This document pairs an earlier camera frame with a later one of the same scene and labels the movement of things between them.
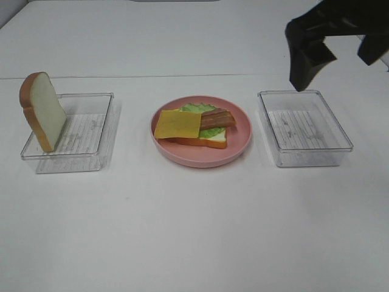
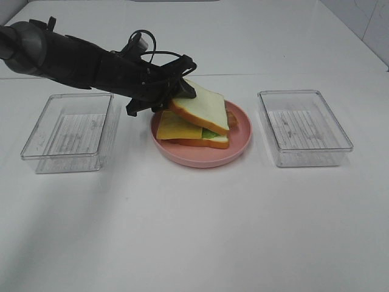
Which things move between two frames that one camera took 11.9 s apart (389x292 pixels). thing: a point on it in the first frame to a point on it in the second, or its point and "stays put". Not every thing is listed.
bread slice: [42, 108] to [208, 108]
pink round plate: [239, 137] stays put
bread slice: [218, 140] stays put
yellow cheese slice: [178, 123] stays put
